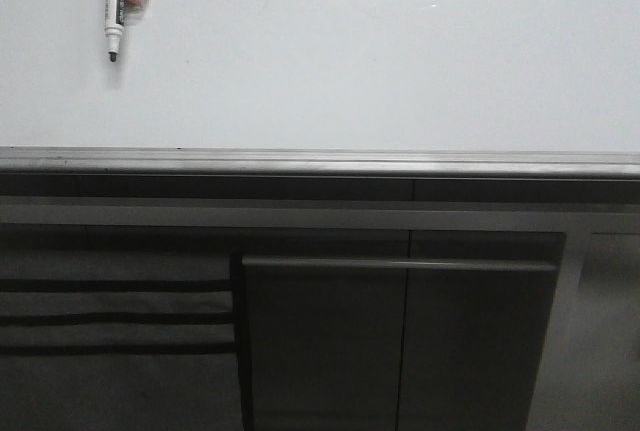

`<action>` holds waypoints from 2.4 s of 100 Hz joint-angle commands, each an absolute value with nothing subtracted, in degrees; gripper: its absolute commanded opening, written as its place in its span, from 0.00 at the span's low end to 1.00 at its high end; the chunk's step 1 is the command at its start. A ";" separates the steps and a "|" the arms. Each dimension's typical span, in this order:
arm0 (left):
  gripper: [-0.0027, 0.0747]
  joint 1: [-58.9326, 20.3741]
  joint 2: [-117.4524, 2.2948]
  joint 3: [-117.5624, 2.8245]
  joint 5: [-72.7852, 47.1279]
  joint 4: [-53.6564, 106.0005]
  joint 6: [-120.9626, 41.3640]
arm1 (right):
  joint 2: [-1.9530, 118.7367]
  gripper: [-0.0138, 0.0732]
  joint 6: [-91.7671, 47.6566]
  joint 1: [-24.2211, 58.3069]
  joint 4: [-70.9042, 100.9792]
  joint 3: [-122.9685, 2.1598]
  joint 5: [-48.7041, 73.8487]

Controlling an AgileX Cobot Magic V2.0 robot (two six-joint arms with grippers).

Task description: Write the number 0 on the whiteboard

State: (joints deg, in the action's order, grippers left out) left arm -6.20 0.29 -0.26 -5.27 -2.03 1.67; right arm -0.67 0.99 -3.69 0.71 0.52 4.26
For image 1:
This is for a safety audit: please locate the white black whiteboard marker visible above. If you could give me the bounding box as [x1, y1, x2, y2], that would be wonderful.
[104, 0, 125, 63]

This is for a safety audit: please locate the grey cabinet with doors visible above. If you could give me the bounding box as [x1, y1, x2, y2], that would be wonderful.
[242, 231, 565, 430]

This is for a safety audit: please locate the grey drawer unit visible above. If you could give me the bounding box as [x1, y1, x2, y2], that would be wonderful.
[1, 230, 253, 430]

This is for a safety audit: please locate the white whiteboard with metal frame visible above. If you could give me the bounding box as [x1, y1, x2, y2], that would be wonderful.
[1, 0, 639, 179]

